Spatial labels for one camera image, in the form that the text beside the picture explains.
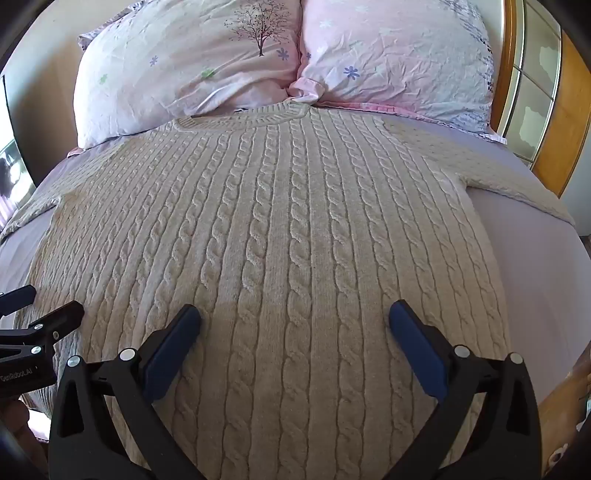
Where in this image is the wooden headboard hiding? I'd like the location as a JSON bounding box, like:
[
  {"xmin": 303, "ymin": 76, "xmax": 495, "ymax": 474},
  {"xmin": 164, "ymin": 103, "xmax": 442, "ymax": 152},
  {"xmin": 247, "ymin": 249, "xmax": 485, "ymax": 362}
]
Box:
[{"xmin": 490, "ymin": 0, "xmax": 591, "ymax": 199}]

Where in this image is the lavender bed sheet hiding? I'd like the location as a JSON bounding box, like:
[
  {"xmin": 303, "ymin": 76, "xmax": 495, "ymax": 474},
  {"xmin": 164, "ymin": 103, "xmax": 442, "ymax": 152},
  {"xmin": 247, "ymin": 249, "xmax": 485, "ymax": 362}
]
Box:
[{"xmin": 0, "ymin": 104, "xmax": 591, "ymax": 444}]

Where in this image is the cream cable-knit sweater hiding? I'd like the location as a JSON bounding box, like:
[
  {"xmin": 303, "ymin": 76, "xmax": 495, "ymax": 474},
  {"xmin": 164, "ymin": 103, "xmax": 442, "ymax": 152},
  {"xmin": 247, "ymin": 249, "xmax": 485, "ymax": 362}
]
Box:
[{"xmin": 0, "ymin": 102, "xmax": 574, "ymax": 480}]

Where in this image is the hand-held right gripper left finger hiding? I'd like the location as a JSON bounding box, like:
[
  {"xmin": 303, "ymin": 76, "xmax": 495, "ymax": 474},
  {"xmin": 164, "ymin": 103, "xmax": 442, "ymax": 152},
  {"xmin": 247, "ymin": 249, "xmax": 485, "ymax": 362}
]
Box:
[{"xmin": 48, "ymin": 304, "xmax": 206, "ymax": 480}]

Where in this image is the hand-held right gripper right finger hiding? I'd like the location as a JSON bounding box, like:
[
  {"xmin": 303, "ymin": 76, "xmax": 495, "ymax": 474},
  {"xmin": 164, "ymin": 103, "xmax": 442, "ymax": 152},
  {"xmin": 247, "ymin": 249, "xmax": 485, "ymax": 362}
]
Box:
[{"xmin": 383, "ymin": 299, "xmax": 542, "ymax": 480}]

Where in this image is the pink tree-print pillow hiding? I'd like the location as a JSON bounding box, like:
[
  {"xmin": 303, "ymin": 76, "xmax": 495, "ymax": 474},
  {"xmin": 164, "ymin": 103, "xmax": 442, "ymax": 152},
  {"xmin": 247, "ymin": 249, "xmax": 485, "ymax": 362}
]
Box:
[{"xmin": 74, "ymin": 0, "xmax": 303, "ymax": 149}]

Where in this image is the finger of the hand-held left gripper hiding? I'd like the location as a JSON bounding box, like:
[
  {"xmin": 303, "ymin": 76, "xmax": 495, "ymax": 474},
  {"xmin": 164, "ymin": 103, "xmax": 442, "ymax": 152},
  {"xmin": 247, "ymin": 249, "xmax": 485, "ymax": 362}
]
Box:
[
  {"xmin": 0, "ymin": 285, "xmax": 38, "ymax": 318},
  {"xmin": 0, "ymin": 300, "xmax": 85, "ymax": 345}
]

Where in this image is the pink flower-print pillow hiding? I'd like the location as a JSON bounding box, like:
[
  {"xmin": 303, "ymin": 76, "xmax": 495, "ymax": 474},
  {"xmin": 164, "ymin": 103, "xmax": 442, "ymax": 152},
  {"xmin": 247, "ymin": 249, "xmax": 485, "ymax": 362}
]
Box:
[{"xmin": 288, "ymin": 0, "xmax": 496, "ymax": 132}]

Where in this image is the wooden-framed window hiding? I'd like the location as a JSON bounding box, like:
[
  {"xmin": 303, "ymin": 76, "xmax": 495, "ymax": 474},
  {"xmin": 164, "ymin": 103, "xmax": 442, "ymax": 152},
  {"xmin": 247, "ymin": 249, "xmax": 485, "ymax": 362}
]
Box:
[{"xmin": 501, "ymin": 0, "xmax": 565, "ymax": 163}]

